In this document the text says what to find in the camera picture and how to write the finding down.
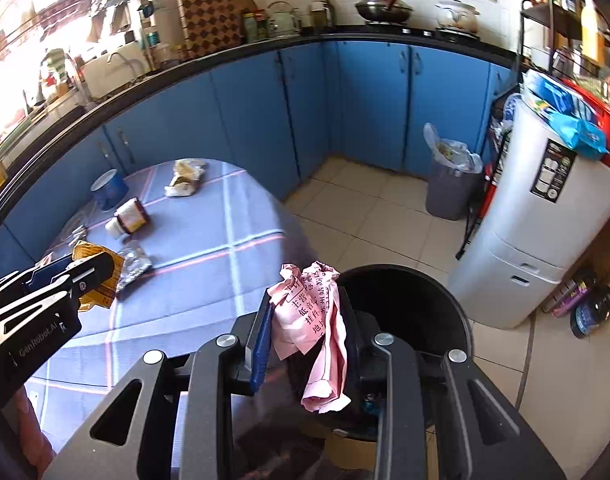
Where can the cooking oil bottle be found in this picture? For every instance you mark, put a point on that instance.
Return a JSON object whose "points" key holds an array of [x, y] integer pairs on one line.
{"points": [[321, 15]]}

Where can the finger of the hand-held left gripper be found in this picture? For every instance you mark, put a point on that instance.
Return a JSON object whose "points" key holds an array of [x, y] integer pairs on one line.
{"points": [[50, 270], [90, 270]]}

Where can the white cooking pot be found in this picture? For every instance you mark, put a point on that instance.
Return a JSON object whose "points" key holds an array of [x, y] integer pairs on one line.
{"points": [[457, 15]]}

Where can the blue kitchen cabinets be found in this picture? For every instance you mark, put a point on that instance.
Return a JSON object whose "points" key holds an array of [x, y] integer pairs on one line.
{"points": [[255, 105]]}

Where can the black kitchen countertop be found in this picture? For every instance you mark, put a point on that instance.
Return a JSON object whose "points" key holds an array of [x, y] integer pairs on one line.
{"points": [[210, 57]]}

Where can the clear plastic lid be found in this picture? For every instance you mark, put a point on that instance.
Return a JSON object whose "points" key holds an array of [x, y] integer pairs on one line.
{"points": [[72, 232]]}

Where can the dark wok with lid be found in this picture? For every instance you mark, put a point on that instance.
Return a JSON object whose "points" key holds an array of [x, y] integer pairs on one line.
{"points": [[385, 9]]}

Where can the blue plastic packet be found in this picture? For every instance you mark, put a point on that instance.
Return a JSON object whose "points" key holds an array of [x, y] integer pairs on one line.
{"points": [[580, 132]]}

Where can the white refrigerator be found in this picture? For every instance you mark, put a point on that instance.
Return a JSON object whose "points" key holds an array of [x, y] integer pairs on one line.
{"points": [[525, 240]]}

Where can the red black folding trolley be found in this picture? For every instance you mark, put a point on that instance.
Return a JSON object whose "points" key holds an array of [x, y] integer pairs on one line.
{"points": [[495, 185]]}

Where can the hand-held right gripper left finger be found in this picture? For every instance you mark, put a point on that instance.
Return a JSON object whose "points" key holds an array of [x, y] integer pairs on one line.
{"points": [[261, 355]]}

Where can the blue round container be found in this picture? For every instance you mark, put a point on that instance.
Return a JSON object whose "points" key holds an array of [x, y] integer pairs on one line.
{"points": [[592, 310]]}

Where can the pale green kettle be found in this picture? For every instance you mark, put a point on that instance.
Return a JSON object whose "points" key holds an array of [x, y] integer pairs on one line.
{"points": [[282, 20]]}

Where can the yellow orange packet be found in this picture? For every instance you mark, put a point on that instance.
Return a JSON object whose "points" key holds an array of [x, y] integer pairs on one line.
{"points": [[107, 289]]}

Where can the checkered wooden cutting board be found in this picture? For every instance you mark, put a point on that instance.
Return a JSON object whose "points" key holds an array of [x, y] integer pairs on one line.
{"points": [[210, 20]]}

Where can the grey trash bin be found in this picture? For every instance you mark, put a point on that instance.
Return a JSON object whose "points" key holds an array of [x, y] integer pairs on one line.
{"points": [[450, 195]]}

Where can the teal can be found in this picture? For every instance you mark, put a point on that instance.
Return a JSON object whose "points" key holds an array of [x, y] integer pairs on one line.
{"points": [[152, 40]]}

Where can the green seasoning jars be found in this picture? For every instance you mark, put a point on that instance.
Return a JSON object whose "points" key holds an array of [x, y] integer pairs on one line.
{"points": [[254, 27]]}

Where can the black metal rack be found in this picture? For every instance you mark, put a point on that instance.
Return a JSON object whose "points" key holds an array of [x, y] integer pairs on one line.
{"points": [[560, 25]]}

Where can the pink paper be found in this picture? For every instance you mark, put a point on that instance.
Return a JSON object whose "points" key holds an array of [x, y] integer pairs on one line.
{"points": [[305, 320]]}

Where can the blue paper cup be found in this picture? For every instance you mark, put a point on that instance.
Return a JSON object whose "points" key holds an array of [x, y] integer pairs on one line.
{"points": [[110, 192]]}

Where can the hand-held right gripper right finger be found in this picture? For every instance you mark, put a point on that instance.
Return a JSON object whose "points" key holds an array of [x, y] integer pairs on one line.
{"points": [[360, 360]]}

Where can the person's left forearm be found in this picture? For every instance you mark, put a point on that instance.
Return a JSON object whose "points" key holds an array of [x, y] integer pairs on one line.
{"points": [[32, 435]]}

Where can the brown bottle with white cap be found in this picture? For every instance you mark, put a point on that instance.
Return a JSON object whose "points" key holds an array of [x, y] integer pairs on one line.
{"points": [[132, 215]]}

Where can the clear plastic bin liner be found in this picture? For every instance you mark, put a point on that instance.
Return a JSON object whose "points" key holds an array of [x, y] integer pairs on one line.
{"points": [[452, 152]]}

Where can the yellowish plastic bag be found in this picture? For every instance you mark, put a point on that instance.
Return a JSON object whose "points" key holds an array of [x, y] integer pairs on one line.
{"points": [[185, 175]]}

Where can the black trash bin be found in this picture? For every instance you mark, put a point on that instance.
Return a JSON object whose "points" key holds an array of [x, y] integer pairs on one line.
{"points": [[410, 305]]}

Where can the silver foil wrapper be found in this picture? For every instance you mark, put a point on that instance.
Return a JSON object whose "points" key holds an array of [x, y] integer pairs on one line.
{"points": [[135, 265]]}

